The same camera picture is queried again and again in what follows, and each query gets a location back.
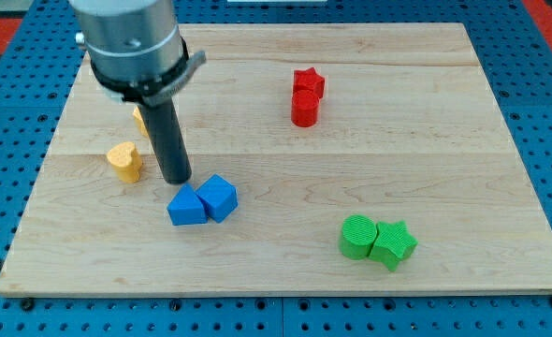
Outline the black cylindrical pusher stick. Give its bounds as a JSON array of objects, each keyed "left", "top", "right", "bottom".
[{"left": 138, "top": 100, "right": 191, "bottom": 184}]

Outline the red cylinder block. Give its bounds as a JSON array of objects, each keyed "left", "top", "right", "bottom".
[{"left": 291, "top": 90, "right": 320, "bottom": 127}]

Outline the yellow heart block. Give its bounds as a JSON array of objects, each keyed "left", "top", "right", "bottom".
[{"left": 106, "top": 141, "right": 142, "bottom": 183}]

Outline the blue cube block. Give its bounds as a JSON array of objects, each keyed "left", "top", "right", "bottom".
[{"left": 196, "top": 174, "right": 238, "bottom": 223}]

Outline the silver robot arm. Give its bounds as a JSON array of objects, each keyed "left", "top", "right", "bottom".
[{"left": 69, "top": 0, "right": 206, "bottom": 107}]

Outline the green star block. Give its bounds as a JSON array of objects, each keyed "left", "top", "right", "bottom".
[{"left": 368, "top": 220, "right": 418, "bottom": 271}]

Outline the wooden board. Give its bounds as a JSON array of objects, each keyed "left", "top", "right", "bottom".
[{"left": 0, "top": 23, "right": 552, "bottom": 298}]

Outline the green cylinder block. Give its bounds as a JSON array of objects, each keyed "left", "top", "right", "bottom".
[{"left": 338, "top": 214, "right": 378, "bottom": 259}]

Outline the red star block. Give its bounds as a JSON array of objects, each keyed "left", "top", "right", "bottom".
[{"left": 293, "top": 67, "right": 326, "bottom": 99}]

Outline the yellow block behind stick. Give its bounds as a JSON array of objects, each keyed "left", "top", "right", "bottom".
[{"left": 132, "top": 107, "right": 149, "bottom": 138}]

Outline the blue triangular block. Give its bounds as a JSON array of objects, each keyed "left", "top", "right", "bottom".
[{"left": 167, "top": 183, "right": 208, "bottom": 226}]

